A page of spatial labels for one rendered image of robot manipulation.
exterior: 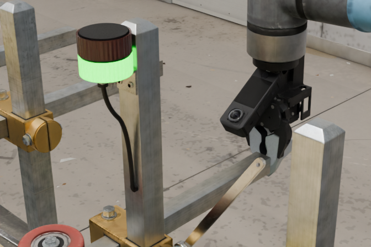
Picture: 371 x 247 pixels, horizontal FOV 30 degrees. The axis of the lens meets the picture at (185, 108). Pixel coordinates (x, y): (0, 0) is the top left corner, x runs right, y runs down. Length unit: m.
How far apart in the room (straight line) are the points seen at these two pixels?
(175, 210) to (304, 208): 0.35
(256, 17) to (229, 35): 3.20
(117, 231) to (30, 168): 0.20
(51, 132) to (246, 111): 0.29
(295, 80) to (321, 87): 2.43
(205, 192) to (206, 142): 1.95
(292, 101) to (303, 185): 0.44
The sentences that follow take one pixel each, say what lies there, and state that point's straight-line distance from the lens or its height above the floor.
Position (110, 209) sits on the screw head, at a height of 0.88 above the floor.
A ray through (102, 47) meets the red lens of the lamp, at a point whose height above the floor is 1.16.
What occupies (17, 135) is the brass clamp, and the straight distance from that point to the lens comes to 1.05.
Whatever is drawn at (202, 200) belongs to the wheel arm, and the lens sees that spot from 1.02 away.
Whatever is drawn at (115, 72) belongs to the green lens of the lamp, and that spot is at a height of 1.13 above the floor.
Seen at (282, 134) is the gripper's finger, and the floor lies 0.91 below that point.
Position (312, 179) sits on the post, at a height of 1.08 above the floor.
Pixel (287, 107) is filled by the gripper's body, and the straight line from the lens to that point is 1.09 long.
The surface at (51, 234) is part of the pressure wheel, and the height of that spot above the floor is 0.90.
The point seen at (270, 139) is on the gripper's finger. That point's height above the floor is 0.89.
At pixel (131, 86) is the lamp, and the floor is 1.10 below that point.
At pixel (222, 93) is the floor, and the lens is 3.43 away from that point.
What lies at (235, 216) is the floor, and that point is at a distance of 2.50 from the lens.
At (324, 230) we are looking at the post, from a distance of 0.69.
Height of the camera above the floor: 1.41
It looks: 26 degrees down
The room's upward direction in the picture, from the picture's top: 1 degrees counter-clockwise
